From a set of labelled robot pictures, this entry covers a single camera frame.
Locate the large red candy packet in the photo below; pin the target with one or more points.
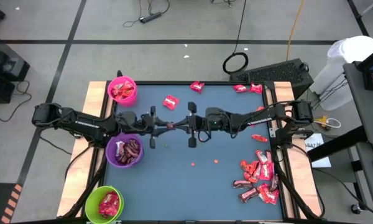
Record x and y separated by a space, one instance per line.
266 171
268 194

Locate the yellow plug adapter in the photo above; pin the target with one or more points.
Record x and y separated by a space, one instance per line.
321 121

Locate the black power strip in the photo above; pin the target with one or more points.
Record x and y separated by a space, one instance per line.
150 17

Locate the orange candy packet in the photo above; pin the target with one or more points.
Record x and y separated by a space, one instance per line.
115 92
124 84
259 138
130 92
260 109
245 165
254 167
251 178

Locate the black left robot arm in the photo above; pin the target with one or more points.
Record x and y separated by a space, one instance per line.
81 123

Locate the red square candy packet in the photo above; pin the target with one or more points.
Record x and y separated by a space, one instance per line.
171 102

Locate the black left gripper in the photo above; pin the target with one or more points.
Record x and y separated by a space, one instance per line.
133 121

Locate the silver red candy packet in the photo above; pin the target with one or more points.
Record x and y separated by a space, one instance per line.
261 156

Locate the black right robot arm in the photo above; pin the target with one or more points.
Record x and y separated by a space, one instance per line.
267 118

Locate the black monitor pink screen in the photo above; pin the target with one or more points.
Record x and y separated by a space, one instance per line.
368 82

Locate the black frame strut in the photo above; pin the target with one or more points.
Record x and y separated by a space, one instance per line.
298 193
77 198

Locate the grey desk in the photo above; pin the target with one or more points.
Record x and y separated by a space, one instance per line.
370 112

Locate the wooden side board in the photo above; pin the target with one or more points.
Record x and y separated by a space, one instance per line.
70 186
284 93

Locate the white paper sheet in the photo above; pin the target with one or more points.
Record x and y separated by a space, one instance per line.
321 160

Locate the pink plastic basket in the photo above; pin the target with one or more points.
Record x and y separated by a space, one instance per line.
130 102

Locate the purple plastic basket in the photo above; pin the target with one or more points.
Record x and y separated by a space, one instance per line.
110 155

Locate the white bagged bin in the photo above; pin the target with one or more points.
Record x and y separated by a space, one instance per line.
351 49

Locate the black desk crossbar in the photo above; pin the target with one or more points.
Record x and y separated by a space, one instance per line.
335 144

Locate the black caster wheel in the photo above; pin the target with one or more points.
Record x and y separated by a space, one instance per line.
356 209

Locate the white silver candy packet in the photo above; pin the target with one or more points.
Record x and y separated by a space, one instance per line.
119 147

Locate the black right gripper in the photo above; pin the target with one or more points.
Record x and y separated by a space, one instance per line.
214 119

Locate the green plastic basket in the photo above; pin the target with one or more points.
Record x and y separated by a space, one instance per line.
91 199

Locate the grey chair leg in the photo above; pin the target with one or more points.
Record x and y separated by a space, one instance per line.
370 7

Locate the brown candy bar packet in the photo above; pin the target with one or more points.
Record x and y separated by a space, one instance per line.
268 155
170 126
274 183
134 157
248 195
242 184
124 158
129 151
133 143

